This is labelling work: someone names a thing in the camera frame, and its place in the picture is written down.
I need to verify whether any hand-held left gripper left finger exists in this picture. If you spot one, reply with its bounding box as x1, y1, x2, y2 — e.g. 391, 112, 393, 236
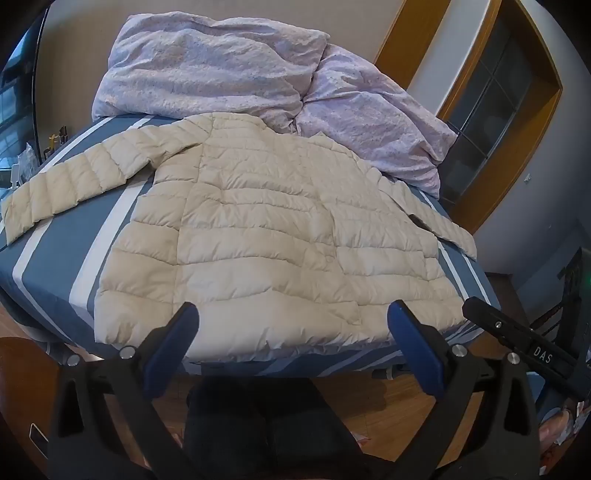
47, 301, 201, 480

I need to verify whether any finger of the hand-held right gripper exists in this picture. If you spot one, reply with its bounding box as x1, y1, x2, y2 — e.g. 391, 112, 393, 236
462, 297, 591, 400

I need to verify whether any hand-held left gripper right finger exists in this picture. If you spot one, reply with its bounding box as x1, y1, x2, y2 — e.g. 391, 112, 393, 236
387, 299, 542, 480

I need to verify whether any cream puffer jacket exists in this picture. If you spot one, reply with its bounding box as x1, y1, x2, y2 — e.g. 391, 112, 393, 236
1, 112, 478, 362

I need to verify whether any blue striped bed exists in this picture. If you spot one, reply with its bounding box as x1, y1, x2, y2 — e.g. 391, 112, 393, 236
0, 114, 503, 379

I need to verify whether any wood framed glass door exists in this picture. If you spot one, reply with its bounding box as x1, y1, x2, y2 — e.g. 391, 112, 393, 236
436, 0, 564, 234

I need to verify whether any small yellow figure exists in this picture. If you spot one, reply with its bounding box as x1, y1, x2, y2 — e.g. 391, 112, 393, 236
46, 126, 70, 155

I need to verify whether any lilac floral duvet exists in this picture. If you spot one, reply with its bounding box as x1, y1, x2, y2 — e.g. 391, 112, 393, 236
91, 12, 459, 200

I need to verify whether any window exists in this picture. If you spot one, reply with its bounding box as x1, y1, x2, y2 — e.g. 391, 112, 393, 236
0, 11, 49, 160

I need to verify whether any wooden door frame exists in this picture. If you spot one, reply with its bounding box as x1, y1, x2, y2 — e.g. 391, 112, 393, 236
373, 0, 452, 89

